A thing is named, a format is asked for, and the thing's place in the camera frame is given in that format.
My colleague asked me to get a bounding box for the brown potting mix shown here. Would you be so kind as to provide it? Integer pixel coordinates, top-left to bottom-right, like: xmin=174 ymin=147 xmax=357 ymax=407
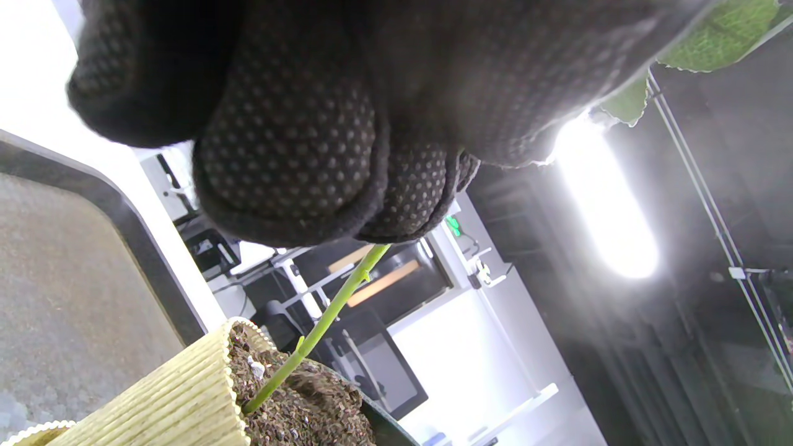
xmin=228 ymin=325 xmax=379 ymax=446

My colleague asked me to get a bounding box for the monitor on black stand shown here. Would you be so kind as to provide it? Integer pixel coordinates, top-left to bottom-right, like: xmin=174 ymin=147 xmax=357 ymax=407
xmin=155 ymin=152 xmax=242 ymax=279

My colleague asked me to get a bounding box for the yellow ribbed flower pot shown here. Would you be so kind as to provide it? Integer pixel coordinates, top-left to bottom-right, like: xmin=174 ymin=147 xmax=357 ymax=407
xmin=0 ymin=317 xmax=279 ymax=446

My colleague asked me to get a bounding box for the dark brown plastic tray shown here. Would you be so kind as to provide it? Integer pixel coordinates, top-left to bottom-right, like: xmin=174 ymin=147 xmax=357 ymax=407
xmin=0 ymin=129 xmax=208 ymax=434

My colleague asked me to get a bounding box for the long ceiling light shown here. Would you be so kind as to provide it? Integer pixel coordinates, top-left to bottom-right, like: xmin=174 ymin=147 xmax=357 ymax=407
xmin=551 ymin=115 xmax=659 ymax=279

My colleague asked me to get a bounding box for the black double door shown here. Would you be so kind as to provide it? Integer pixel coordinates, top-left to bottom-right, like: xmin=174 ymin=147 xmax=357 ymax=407
xmin=294 ymin=238 xmax=453 ymax=335

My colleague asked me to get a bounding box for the red artificial rose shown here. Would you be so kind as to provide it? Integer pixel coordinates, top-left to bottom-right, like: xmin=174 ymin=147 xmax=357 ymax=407
xmin=243 ymin=0 xmax=793 ymax=414

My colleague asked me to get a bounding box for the green garden trowel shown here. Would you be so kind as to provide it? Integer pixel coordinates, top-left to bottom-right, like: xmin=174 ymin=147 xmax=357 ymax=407
xmin=356 ymin=384 xmax=422 ymax=446

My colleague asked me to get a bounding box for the person's left hand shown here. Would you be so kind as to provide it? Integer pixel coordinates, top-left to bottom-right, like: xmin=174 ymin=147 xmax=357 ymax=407
xmin=67 ymin=0 xmax=713 ymax=247

